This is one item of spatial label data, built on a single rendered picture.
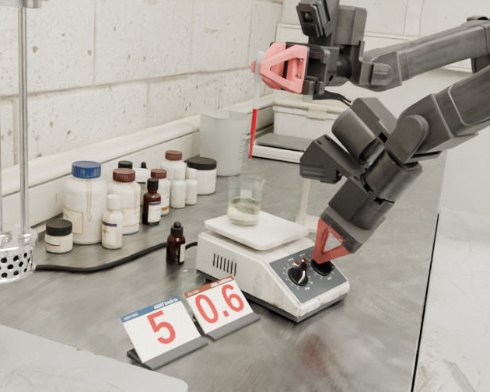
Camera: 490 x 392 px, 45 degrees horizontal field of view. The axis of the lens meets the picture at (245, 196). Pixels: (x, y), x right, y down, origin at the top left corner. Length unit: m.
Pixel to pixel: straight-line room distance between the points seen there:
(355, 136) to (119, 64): 0.65
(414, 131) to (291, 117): 1.25
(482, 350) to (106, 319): 0.49
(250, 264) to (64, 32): 0.55
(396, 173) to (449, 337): 0.24
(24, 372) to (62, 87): 0.60
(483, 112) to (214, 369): 0.41
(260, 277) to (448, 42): 0.50
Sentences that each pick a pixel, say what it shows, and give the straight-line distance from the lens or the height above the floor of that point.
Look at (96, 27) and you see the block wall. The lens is 1.21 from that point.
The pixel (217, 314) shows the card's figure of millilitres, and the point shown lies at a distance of 0.78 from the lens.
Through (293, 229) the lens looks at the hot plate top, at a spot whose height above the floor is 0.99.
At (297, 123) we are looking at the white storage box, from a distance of 1.93.
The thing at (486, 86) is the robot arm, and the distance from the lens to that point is 0.69.
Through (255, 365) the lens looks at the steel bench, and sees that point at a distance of 0.71.
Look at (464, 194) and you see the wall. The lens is 2.30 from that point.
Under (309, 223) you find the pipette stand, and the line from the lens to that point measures 1.18.
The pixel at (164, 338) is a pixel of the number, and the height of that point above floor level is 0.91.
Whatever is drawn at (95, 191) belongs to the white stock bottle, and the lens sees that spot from 0.99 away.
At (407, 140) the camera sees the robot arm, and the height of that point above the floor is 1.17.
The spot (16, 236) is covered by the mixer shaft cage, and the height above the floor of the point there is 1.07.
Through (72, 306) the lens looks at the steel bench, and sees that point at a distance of 0.82.
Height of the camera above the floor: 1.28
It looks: 17 degrees down
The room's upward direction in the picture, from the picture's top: 6 degrees clockwise
